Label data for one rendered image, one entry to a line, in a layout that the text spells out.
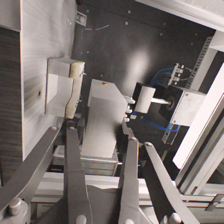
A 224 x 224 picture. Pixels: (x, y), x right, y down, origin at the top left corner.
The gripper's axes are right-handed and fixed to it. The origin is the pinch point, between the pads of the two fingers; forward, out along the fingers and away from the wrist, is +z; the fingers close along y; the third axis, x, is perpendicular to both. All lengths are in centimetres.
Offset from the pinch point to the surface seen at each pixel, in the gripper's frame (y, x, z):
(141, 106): 13.0, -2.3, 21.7
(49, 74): -12.7, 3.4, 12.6
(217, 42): 31.9, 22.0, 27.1
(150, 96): 14.9, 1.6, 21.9
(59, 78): -12.8, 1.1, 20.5
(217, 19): 13.6, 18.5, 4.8
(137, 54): 13, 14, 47
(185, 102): 26.3, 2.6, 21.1
